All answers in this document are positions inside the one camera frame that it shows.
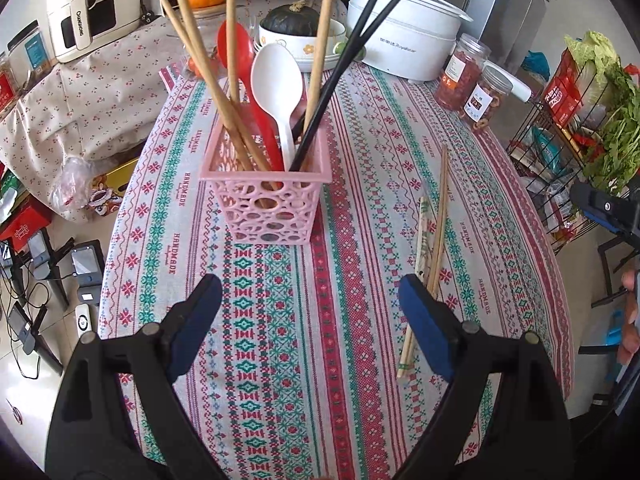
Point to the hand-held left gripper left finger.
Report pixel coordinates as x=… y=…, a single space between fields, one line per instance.
x=192 y=340

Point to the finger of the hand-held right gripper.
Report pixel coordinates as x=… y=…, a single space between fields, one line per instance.
x=605 y=210

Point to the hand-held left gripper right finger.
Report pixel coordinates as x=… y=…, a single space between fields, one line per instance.
x=425 y=330

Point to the paper-wrapped chopsticks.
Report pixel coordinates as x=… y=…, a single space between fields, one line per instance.
x=423 y=235

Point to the pink plastic utensil basket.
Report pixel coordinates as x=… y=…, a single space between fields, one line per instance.
x=270 y=210

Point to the white plastic spoon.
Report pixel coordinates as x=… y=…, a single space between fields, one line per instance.
x=277 y=80

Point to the red plastic spoon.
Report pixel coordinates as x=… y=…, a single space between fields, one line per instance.
x=235 y=50

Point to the person's right hand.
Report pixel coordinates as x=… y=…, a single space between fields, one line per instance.
x=631 y=335

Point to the leafy green vegetables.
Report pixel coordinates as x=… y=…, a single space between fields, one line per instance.
x=617 y=130

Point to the teal snack packet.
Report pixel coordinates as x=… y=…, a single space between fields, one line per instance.
x=545 y=147

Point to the patterned red green tablecloth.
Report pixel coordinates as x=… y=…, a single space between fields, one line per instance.
x=300 y=360

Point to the white remote control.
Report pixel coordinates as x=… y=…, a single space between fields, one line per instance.
x=84 y=320

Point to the grey electronic device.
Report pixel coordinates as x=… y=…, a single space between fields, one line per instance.
x=87 y=272

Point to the red snack packet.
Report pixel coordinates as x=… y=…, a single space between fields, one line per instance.
x=562 y=90

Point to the napa cabbage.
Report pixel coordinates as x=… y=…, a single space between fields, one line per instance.
x=595 y=52

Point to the clear jar of hawthorn slices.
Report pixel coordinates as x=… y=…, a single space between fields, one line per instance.
x=487 y=100

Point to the blue plastic bag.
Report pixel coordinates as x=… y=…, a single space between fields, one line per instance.
x=536 y=61

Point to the yellow decorated tin box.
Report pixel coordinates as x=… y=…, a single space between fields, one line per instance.
x=115 y=180

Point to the clear plastic bag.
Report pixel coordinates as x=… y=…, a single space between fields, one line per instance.
x=72 y=182

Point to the clear jar of goji berries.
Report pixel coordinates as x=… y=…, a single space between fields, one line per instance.
x=457 y=77

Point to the red box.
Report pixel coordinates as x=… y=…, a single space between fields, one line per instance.
x=25 y=220

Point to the grey refrigerator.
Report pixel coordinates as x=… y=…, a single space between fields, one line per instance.
x=500 y=0

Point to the white electric cooking pot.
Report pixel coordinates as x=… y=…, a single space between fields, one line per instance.
x=400 y=35

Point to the green round fruit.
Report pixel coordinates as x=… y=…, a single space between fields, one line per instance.
x=350 y=49

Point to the white flower bowl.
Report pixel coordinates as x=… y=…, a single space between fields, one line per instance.
x=285 y=47

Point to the clear container dark lid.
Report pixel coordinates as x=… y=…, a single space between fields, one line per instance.
x=30 y=50

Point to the dark green squash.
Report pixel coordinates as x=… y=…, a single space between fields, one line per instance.
x=290 y=20

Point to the white air fryer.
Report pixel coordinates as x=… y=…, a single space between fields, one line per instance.
x=90 y=5

